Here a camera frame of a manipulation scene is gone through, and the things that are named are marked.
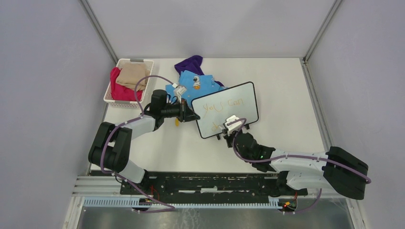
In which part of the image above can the purple cloth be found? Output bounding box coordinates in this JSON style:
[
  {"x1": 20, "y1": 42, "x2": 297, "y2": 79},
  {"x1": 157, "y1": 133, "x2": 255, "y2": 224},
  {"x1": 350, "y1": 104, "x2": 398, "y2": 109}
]
[{"x1": 174, "y1": 55, "x2": 225, "y2": 90}]

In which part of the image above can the beige folded cloth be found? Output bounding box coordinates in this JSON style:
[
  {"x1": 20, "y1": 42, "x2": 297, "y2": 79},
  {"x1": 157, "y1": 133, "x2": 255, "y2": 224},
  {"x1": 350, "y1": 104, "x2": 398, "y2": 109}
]
[{"x1": 116, "y1": 62, "x2": 150, "y2": 91}]

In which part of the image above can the red cloth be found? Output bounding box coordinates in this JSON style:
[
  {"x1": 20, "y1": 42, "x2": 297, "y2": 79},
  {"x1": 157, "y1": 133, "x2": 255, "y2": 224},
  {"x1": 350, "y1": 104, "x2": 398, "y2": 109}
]
[{"x1": 110, "y1": 67, "x2": 143, "y2": 101}]

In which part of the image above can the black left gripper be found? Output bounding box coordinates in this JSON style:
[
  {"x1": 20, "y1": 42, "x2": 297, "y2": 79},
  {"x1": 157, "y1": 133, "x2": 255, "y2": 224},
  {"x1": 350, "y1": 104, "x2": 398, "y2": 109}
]
[{"x1": 161, "y1": 98, "x2": 200, "y2": 123}]

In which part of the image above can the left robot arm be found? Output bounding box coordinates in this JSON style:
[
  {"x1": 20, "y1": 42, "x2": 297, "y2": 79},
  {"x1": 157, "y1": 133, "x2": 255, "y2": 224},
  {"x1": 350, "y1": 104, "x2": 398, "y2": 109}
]
[{"x1": 88, "y1": 89, "x2": 200, "y2": 195}]

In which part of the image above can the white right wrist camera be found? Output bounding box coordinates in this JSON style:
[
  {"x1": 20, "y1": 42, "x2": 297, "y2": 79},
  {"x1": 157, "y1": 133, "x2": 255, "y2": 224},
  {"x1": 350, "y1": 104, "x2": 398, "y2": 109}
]
[{"x1": 222, "y1": 115, "x2": 247, "y2": 135}]

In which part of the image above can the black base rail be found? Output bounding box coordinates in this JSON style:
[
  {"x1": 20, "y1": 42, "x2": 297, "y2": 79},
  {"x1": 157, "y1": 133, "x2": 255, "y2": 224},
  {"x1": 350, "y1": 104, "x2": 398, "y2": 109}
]
[{"x1": 90, "y1": 170, "x2": 309, "y2": 206}]

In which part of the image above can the blue patterned cloth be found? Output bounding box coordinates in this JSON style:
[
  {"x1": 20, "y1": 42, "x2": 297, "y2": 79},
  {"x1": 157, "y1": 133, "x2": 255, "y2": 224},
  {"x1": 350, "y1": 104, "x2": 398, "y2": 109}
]
[{"x1": 178, "y1": 70, "x2": 227, "y2": 104}]

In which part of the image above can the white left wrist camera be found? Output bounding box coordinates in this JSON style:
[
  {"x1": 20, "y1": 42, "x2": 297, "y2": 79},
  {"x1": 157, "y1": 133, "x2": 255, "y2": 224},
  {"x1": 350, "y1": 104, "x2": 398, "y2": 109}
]
[{"x1": 172, "y1": 83, "x2": 187, "y2": 102}]

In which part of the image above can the white plastic basket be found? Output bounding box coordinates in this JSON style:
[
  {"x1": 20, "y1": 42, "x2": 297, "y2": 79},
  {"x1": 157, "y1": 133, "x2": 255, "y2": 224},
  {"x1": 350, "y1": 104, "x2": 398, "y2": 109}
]
[{"x1": 104, "y1": 58, "x2": 155, "y2": 109}]

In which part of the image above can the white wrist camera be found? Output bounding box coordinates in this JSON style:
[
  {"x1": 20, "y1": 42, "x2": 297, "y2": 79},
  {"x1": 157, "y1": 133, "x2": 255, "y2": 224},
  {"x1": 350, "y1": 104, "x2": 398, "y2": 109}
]
[
  {"x1": 222, "y1": 115, "x2": 247, "y2": 135},
  {"x1": 172, "y1": 83, "x2": 187, "y2": 102}
]

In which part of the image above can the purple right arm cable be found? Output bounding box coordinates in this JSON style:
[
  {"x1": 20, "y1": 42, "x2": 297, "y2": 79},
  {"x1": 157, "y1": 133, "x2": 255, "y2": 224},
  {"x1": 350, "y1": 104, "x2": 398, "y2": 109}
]
[{"x1": 232, "y1": 117, "x2": 372, "y2": 216}]

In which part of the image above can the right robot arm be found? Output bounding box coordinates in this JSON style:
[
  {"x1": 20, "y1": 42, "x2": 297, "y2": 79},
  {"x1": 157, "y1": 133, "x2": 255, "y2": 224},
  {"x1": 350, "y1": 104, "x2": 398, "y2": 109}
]
[{"x1": 224, "y1": 131, "x2": 370, "y2": 200}]

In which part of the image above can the black framed whiteboard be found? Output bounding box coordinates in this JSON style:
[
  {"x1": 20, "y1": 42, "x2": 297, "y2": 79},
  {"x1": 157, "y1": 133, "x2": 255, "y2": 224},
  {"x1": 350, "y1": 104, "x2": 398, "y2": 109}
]
[{"x1": 191, "y1": 82, "x2": 259, "y2": 139}]

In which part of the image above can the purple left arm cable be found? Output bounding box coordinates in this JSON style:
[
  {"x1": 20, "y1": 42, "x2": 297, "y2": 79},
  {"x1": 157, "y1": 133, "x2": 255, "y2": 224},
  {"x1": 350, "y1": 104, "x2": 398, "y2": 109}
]
[{"x1": 99, "y1": 75, "x2": 176, "y2": 214}]

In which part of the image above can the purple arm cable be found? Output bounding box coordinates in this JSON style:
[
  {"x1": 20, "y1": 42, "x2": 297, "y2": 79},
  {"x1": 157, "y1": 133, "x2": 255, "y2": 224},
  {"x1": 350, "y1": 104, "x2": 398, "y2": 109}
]
[
  {"x1": 232, "y1": 117, "x2": 372, "y2": 216},
  {"x1": 99, "y1": 75, "x2": 176, "y2": 214}
]

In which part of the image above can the white cable duct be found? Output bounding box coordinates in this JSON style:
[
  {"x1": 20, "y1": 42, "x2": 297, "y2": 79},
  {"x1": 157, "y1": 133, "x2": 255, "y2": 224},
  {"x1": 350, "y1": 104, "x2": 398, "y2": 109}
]
[{"x1": 83, "y1": 197, "x2": 282, "y2": 209}]

